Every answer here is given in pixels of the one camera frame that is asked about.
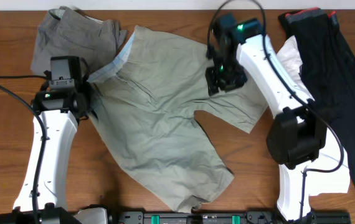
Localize black garment with red trim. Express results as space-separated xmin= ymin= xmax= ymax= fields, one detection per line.
xmin=278 ymin=8 xmax=355 ymax=186

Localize olive green shorts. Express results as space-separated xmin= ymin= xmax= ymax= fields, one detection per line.
xmin=89 ymin=26 xmax=268 ymax=213

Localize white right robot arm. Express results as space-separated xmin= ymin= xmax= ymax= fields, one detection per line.
xmin=206 ymin=14 xmax=327 ymax=223

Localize white printed t-shirt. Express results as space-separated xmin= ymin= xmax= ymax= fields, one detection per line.
xmin=277 ymin=36 xmax=350 ymax=196

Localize grey folded shorts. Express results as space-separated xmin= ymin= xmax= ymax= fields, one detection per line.
xmin=31 ymin=6 xmax=128 ymax=75

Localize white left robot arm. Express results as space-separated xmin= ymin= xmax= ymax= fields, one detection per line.
xmin=0 ymin=56 xmax=109 ymax=223

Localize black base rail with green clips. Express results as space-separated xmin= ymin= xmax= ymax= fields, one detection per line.
xmin=108 ymin=210 xmax=351 ymax=224

